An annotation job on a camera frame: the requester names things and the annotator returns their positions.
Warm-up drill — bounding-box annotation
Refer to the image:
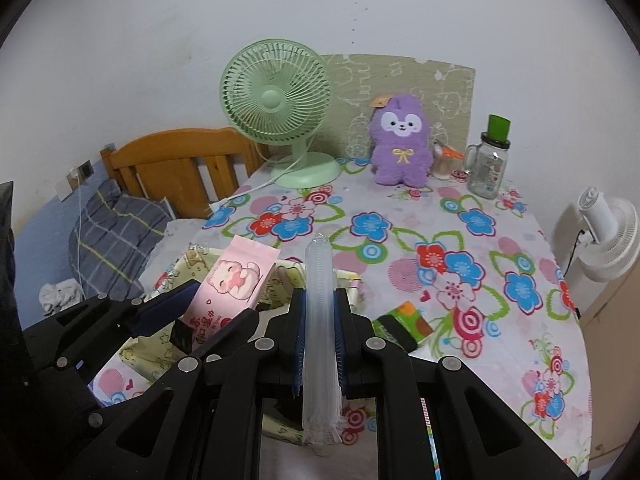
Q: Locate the green desk fan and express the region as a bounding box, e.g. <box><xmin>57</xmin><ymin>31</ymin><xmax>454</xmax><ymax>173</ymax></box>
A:
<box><xmin>220</xmin><ymin>39</ymin><xmax>342</xmax><ymax>190</ymax></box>

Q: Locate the wooden bed headboard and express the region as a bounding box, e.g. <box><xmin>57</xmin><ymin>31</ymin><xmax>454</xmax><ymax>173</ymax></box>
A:
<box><xmin>100</xmin><ymin>127</ymin><xmax>266</xmax><ymax>221</ymax></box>

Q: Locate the clear plastic cup stack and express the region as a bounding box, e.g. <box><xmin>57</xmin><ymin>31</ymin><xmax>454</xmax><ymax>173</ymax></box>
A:
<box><xmin>300</xmin><ymin>232</ymin><xmax>345</xmax><ymax>456</ymax></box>

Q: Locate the glass mug jar green lid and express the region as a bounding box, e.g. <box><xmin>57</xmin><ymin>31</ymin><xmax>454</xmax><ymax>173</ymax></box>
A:
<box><xmin>462</xmin><ymin>114</ymin><xmax>512</xmax><ymax>200</ymax></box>

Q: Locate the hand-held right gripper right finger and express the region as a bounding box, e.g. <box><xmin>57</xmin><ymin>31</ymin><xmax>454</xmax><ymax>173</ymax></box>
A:
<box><xmin>334</xmin><ymin>287</ymin><xmax>576</xmax><ymax>480</ymax></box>

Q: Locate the beige printed wall sheet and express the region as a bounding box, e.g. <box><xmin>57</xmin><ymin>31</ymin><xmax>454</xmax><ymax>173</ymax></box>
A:
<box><xmin>320</xmin><ymin>54</ymin><xmax>476</xmax><ymax>161</ymax></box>

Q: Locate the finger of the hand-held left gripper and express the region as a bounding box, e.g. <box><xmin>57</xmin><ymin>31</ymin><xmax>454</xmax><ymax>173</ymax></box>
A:
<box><xmin>170</xmin><ymin>309</ymin><xmax>261</xmax><ymax>361</ymax></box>
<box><xmin>22</xmin><ymin>280</ymin><xmax>202</xmax><ymax>376</ymax></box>

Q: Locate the white standing fan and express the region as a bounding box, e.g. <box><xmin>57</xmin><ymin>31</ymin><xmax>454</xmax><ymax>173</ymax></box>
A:
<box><xmin>552</xmin><ymin>187</ymin><xmax>640</xmax><ymax>286</ymax></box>

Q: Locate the wall socket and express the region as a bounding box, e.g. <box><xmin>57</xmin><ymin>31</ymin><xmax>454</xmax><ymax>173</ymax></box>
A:
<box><xmin>66</xmin><ymin>159</ymin><xmax>94</xmax><ymax>193</ymax></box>

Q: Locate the grey plaid pillow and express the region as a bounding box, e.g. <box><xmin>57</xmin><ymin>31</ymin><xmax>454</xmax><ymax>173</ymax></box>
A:
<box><xmin>70</xmin><ymin>180</ymin><xmax>173</xmax><ymax>301</ymax></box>

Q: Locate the black fan cable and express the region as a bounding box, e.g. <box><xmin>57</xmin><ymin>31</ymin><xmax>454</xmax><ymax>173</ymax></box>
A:
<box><xmin>562</xmin><ymin>227</ymin><xmax>588</xmax><ymax>276</ymax></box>

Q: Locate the white fan cable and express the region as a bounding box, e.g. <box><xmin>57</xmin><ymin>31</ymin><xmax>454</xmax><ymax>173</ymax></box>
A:
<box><xmin>207</xmin><ymin>155</ymin><xmax>303</xmax><ymax>213</ymax></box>

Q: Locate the floral tablecloth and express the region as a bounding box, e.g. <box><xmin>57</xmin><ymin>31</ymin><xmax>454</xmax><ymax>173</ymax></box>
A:
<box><xmin>90</xmin><ymin>155</ymin><xmax>593</xmax><ymax>480</ymax></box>

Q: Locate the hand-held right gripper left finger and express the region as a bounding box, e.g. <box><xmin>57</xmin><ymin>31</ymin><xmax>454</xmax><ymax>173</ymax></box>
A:
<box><xmin>65</xmin><ymin>287</ymin><xmax>307</xmax><ymax>480</ymax></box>

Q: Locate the cotton swab container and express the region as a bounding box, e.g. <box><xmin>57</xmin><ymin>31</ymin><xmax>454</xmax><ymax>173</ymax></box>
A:
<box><xmin>431</xmin><ymin>139</ymin><xmax>466</xmax><ymax>181</ymax></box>

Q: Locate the green tissue packet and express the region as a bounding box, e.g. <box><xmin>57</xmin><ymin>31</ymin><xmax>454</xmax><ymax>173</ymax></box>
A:
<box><xmin>372</xmin><ymin>300</ymin><xmax>435</xmax><ymax>353</ymax></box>

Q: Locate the beige wooden cabinet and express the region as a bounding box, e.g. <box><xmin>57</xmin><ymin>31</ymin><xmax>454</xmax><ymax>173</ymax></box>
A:
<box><xmin>580</xmin><ymin>260</ymin><xmax>640</xmax><ymax>461</ymax></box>

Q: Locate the yellow printed storage box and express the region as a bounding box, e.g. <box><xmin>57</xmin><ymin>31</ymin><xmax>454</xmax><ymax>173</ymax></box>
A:
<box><xmin>120</xmin><ymin>242</ymin><xmax>366</xmax><ymax>446</ymax></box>

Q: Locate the white crumpled cloth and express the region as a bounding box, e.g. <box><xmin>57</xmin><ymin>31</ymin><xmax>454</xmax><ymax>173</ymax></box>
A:
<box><xmin>40</xmin><ymin>282</ymin><xmax>83</xmax><ymax>316</ymax></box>

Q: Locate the purple plush toy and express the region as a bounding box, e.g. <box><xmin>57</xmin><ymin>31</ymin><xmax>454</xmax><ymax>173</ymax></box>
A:
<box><xmin>369</xmin><ymin>92</ymin><xmax>432</xmax><ymax>187</ymax></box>

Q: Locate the pink tissue packet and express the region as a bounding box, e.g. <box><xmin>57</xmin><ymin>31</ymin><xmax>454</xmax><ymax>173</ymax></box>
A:
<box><xmin>182</xmin><ymin>234</ymin><xmax>280</xmax><ymax>343</ymax></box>

